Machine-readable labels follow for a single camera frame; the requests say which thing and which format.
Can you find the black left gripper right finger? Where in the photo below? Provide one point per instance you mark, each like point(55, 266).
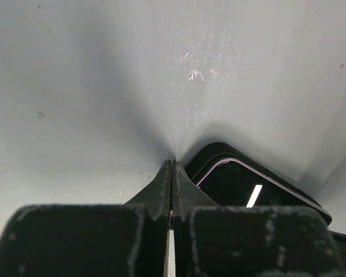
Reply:
point(211, 240)

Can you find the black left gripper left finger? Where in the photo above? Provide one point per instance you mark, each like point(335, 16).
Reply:
point(92, 240)

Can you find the white-edged smartphone black screen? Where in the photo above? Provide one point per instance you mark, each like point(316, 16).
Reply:
point(232, 183)

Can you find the black silicone phone case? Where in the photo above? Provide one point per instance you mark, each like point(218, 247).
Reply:
point(216, 152)

